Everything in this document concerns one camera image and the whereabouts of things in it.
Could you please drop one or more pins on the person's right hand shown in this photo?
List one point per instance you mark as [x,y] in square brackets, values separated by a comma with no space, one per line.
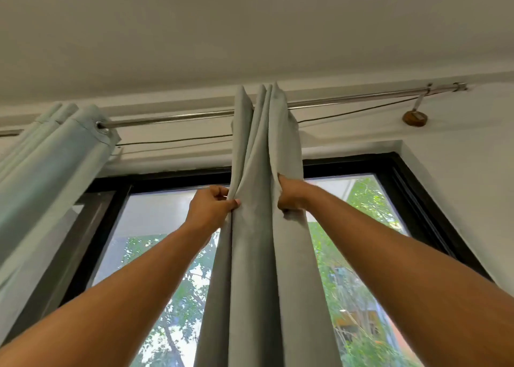
[292,196]

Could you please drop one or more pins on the person's left hand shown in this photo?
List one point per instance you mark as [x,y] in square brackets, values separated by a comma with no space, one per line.
[208,212]

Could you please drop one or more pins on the person's right thumb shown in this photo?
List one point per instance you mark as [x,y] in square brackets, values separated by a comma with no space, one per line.
[283,179]

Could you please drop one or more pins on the person's left thumb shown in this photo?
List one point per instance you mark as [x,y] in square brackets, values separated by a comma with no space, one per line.
[229,204]

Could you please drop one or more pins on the grey-green curtain panel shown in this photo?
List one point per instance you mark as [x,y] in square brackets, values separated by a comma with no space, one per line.
[261,234]
[40,186]

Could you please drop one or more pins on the person's left forearm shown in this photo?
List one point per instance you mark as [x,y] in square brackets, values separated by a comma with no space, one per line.
[100,302]

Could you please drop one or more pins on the person's right forearm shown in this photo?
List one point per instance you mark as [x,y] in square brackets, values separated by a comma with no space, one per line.
[417,282]

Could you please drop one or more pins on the steel curtain rod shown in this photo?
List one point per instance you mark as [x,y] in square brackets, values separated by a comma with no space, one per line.
[321,100]

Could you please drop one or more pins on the black window frame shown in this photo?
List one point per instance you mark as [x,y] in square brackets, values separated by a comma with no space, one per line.
[425,206]

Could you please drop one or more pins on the brown round rod bracket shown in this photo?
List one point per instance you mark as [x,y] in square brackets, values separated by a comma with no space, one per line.
[415,116]

